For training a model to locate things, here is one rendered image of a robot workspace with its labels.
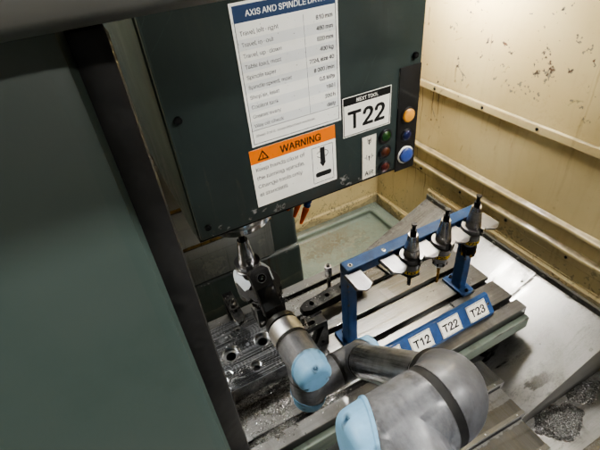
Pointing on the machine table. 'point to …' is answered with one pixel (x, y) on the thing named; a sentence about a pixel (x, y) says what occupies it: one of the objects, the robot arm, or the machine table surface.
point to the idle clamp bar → (320, 301)
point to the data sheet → (287, 65)
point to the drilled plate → (252, 381)
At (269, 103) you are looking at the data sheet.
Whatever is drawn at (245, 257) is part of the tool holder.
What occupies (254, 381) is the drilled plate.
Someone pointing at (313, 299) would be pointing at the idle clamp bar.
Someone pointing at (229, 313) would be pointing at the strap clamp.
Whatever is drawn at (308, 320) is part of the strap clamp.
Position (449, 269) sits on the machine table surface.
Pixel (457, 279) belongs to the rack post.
